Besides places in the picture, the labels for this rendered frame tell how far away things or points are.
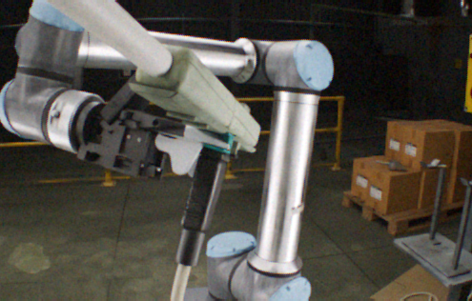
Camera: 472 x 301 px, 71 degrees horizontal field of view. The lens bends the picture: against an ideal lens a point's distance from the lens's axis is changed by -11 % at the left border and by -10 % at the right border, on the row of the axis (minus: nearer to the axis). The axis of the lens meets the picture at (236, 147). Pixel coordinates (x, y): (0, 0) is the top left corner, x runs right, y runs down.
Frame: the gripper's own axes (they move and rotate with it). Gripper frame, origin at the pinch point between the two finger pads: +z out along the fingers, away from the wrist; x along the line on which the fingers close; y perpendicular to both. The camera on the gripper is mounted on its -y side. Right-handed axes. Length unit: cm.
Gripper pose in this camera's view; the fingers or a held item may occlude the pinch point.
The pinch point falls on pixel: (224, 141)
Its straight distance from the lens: 45.8
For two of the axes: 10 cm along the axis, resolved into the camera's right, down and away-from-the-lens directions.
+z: 9.4, 2.2, -2.6
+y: -2.6, 9.6, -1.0
